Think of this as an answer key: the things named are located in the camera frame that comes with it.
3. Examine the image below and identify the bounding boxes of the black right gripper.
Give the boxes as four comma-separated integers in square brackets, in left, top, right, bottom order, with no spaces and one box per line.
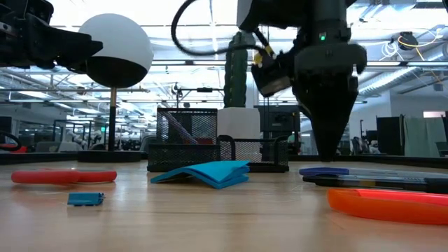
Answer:
[293,24,368,162]

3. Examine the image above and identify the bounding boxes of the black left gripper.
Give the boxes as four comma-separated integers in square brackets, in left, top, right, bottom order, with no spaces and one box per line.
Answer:
[0,0,104,74]

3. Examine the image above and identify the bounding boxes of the purple capped grey marker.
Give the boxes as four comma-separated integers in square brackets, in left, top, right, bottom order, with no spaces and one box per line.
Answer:
[298,167,448,180]

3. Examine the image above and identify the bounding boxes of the black pen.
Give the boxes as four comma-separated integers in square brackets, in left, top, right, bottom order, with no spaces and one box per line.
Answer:
[302,174,448,195]

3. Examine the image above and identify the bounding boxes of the orange-red pen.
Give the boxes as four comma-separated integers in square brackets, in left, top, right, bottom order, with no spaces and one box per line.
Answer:
[326,188,448,225]

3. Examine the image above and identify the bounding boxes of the blue cloth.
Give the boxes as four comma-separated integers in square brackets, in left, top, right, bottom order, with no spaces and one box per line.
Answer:
[150,160,251,190]

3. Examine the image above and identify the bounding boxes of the red handled scissors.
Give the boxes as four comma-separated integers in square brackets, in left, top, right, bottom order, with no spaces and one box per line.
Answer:
[10,169,118,186]

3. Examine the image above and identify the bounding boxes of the slim lavender grey pen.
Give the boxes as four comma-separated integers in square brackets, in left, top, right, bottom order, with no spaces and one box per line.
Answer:
[163,111,200,146]

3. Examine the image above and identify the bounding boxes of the small blue eraser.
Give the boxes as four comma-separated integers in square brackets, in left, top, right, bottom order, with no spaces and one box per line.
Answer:
[66,191,106,207]

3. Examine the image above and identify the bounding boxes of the black mesh desk organizer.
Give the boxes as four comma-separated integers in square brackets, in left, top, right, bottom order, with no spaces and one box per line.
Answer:
[146,107,291,174]

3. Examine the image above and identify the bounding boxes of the white globe table lamp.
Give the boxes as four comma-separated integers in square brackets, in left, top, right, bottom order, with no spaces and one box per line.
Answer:
[77,13,154,164]

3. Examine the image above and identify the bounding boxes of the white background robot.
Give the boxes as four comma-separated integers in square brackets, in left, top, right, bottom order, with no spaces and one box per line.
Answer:
[64,129,102,152]

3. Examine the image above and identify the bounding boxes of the white hexagonal plant pot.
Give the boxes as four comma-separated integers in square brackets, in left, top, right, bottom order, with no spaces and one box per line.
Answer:
[216,106,263,162]

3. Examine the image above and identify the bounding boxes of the green cactus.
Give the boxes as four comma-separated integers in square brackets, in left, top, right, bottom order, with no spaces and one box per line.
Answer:
[223,30,249,109]

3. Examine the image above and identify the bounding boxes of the grey green hanging cloth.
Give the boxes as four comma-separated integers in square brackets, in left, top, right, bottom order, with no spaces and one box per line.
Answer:
[403,116,448,158]

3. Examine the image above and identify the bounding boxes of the black ceiling device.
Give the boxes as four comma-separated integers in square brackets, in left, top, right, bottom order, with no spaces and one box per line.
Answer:
[398,30,420,51]

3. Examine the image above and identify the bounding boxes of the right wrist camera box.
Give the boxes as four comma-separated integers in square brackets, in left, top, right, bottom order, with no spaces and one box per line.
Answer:
[250,59,293,98]

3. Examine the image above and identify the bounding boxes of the yellow cable tag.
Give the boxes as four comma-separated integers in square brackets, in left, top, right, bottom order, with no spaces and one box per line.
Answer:
[252,44,276,67]

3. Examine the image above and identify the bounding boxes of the black aluminium table frame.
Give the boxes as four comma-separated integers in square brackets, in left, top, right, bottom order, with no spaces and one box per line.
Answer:
[0,150,448,169]

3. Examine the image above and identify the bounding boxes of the black right arm cable loop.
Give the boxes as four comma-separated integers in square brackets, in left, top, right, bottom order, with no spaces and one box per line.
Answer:
[170,0,270,57]

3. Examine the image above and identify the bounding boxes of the black camera rig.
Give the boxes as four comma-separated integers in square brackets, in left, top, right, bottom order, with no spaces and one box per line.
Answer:
[170,82,225,109]

